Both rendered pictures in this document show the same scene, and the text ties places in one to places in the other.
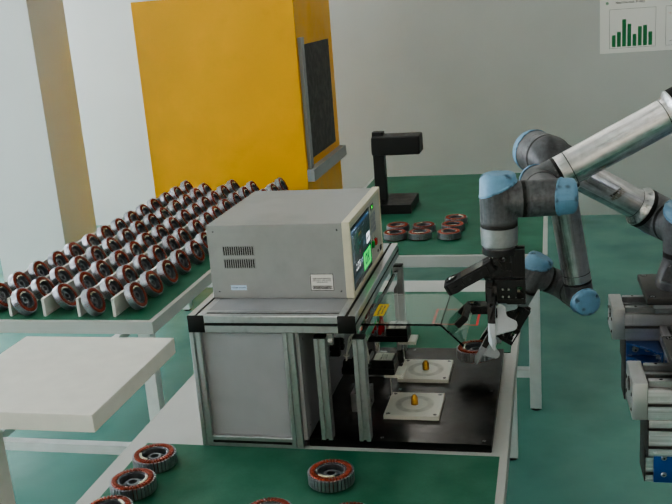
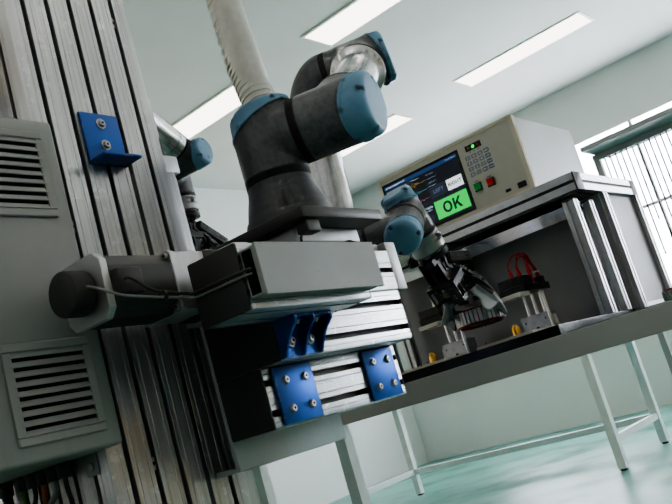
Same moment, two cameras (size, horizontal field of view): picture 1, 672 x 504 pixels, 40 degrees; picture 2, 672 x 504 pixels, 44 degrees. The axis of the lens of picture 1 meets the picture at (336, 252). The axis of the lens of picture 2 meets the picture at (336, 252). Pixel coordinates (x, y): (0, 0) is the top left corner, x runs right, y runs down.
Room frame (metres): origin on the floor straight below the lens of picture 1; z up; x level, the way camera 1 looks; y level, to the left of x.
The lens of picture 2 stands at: (2.96, -2.20, 0.71)
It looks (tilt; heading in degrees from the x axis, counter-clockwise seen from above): 11 degrees up; 112
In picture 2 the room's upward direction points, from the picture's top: 16 degrees counter-clockwise
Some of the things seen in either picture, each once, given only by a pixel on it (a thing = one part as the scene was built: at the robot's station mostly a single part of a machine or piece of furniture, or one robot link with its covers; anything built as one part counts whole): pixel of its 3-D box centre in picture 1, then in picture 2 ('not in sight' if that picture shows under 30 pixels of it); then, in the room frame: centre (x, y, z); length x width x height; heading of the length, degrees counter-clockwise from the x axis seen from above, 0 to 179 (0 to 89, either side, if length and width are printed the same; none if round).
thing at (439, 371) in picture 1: (425, 370); (518, 338); (2.54, -0.24, 0.78); 0.15 x 0.15 x 0.01; 76
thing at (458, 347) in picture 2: (362, 397); (461, 350); (2.34, -0.04, 0.80); 0.07 x 0.05 x 0.06; 166
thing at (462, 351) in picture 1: (475, 351); (480, 316); (2.50, -0.39, 0.84); 0.11 x 0.11 x 0.04
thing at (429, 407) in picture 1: (414, 405); (435, 365); (2.30, -0.18, 0.78); 0.15 x 0.15 x 0.01; 76
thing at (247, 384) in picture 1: (248, 388); not in sight; (2.20, 0.25, 0.91); 0.28 x 0.03 x 0.32; 76
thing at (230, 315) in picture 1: (303, 283); (495, 230); (2.50, 0.10, 1.09); 0.68 x 0.44 x 0.05; 166
